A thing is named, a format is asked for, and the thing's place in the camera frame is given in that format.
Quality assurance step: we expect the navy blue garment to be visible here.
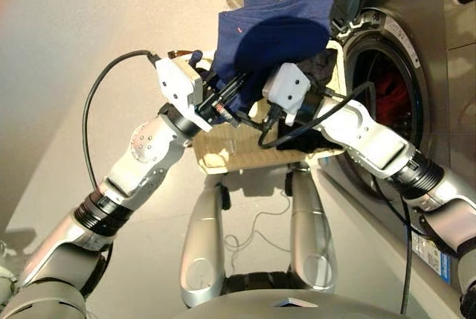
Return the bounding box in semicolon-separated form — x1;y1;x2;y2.
189;0;335;125

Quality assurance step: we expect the white warning sticker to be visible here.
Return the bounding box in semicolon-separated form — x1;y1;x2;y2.
382;15;422;69

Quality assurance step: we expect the grey washing machine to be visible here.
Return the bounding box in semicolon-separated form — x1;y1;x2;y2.
319;0;476;297

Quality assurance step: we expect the grey robot torso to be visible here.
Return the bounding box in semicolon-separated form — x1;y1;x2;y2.
170;289;410;319

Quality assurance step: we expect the silver robot leg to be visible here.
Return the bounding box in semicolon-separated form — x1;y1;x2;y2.
287;162;339;294
178;182;228;309

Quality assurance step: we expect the orange garment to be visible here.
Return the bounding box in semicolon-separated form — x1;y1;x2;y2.
375;71;408;123

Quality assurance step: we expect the pale woven basket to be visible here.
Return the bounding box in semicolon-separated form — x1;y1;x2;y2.
167;41;349;176

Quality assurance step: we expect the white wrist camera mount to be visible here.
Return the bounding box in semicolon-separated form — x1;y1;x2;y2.
155;56;213;134
261;62;313;127

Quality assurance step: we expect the black garment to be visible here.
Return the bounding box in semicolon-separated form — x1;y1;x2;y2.
276;48;345;155

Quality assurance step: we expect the black robot pelvis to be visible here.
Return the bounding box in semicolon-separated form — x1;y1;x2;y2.
222;270;299;291

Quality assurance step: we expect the thin grey floor wire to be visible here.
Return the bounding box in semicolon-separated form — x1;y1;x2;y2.
222;190;293;272

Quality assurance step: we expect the blue white energy label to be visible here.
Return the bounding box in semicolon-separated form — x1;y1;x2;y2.
410;231;453;285

